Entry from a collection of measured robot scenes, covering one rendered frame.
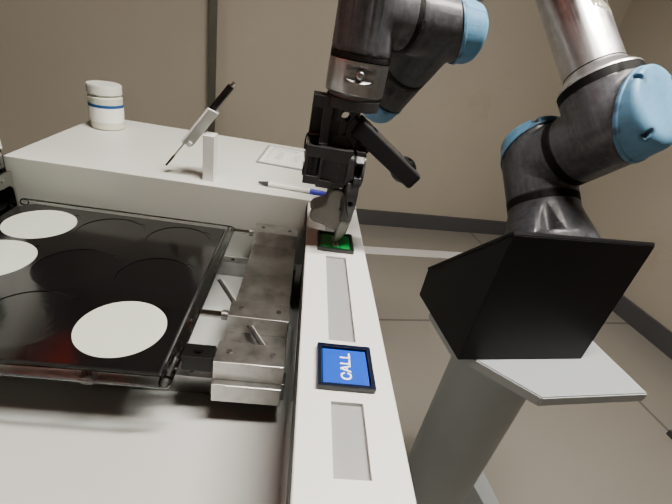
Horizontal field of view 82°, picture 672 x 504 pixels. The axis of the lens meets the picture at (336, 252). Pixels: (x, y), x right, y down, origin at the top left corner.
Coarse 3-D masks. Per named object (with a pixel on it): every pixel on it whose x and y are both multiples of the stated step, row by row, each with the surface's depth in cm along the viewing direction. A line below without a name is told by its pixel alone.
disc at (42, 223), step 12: (12, 216) 63; (24, 216) 64; (36, 216) 64; (48, 216) 65; (60, 216) 66; (72, 216) 66; (0, 228) 60; (12, 228) 60; (24, 228) 61; (36, 228) 61; (48, 228) 62; (60, 228) 63; (72, 228) 63
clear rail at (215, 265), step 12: (228, 228) 72; (228, 240) 68; (216, 252) 64; (216, 264) 61; (204, 288) 55; (204, 300) 54; (192, 312) 51; (192, 324) 49; (180, 336) 47; (180, 348) 45; (168, 360) 43; (180, 360) 44; (168, 372) 42
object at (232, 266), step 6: (228, 258) 73; (234, 258) 73; (240, 258) 73; (210, 264) 72; (222, 264) 72; (228, 264) 72; (234, 264) 72; (240, 264) 72; (246, 264) 72; (222, 270) 72; (228, 270) 72; (234, 270) 73; (240, 270) 73; (294, 270) 73; (240, 276) 73; (294, 276) 74
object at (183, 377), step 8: (0, 376) 47; (8, 376) 47; (176, 376) 48; (184, 376) 48; (192, 376) 48; (200, 376) 49; (208, 376) 49; (96, 384) 48; (104, 384) 48; (176, 384) 49; (184, 384) 49; (192, 384) 49; (200, 384) 49; (208, 384) 49; (192, 392) 50; (200, 392) 50; (208, 392) 50
